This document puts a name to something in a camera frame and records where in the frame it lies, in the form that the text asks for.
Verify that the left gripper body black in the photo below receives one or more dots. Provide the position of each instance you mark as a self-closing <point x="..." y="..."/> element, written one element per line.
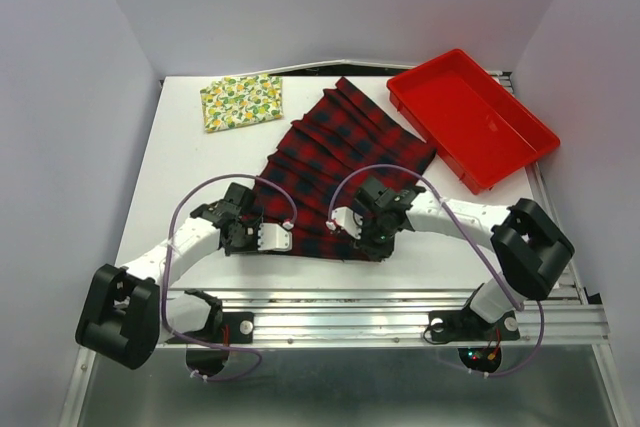
<point x="247" y="240"/>

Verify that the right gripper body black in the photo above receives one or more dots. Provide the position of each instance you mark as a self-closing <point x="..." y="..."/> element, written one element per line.
<point x="376" y="235"/>

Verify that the red black plaid skirt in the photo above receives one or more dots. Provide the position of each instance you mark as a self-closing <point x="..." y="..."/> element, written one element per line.
<point x="331" y="150"/>

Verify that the lemon print skirt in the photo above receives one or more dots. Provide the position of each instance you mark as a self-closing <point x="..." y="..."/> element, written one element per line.
<point x="241" y="101"/>

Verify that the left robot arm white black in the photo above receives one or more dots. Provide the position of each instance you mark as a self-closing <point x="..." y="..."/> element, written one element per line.
<point x="127" y="311"/>

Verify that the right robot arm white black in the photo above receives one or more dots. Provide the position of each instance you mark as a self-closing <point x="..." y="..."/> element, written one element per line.
<point x="521" y="246"/>

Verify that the red plastic tray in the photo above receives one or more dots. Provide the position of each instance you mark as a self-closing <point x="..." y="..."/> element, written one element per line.
<point x="480" y="130"/>

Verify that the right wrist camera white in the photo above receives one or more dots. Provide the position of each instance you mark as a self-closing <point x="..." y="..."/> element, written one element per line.
<point x="344" y="219"/>

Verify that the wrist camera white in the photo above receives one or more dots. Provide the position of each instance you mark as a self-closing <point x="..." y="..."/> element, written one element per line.
<point x="344" y="219"/>
<point x="273" y="237"/>

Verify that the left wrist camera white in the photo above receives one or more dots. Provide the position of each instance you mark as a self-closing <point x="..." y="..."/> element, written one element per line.
<point x="273" y="237"/>

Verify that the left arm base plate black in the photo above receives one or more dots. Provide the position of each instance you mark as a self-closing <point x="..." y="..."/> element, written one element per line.
<point x="228" y="328"/>

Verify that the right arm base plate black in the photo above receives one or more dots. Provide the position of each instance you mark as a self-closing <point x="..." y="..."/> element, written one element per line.
<point x="446" y="326"/>

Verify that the aluminium frame rails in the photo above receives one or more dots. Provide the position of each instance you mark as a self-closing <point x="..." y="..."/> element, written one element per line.
<point x="339" y="343"/>

